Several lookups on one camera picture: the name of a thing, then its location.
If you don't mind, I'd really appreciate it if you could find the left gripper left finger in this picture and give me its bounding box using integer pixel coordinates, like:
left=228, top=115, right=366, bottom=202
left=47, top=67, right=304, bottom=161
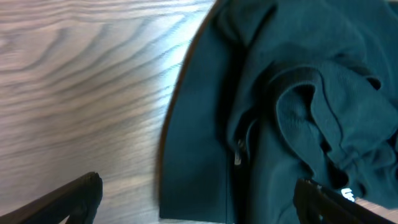
left=1, top=172, right=103, bottom=224

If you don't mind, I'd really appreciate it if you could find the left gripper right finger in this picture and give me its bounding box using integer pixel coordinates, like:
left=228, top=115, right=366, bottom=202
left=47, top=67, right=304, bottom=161
left=294, top=179, right=394, bottom=224

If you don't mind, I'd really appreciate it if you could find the black t-shirt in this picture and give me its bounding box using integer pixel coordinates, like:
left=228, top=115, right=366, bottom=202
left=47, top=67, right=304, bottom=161
left=159, top=0, right=397, bottom=223

